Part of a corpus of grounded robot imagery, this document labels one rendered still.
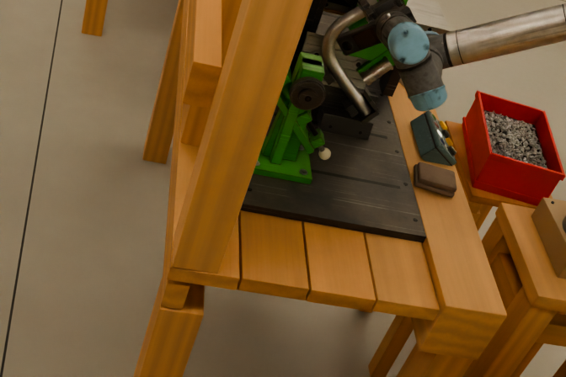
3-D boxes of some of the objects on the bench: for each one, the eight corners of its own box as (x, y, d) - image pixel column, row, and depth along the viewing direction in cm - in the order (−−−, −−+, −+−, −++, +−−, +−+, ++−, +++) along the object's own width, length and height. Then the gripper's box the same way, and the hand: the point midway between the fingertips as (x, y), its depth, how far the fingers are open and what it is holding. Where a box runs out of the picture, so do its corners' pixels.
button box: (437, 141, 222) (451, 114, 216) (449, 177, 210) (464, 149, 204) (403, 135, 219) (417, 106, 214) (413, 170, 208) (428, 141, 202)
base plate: (359, 6, 269) (361, 0, 268) (423, 243, 184) (427, 236, 183) (233, -24, 260) (235, -30, 259) (239, 210, 175) (242, 203, 173)
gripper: (424, 36, 177) (398, 13, 196) (402, -8, 173) (378, -27, 192) (389, 57, 178) (367, 31, 197) (365, 14, 174) (345, -7, 193)
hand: (363, 10), depth 194 cm, fingers closed on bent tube, 3 cm apart
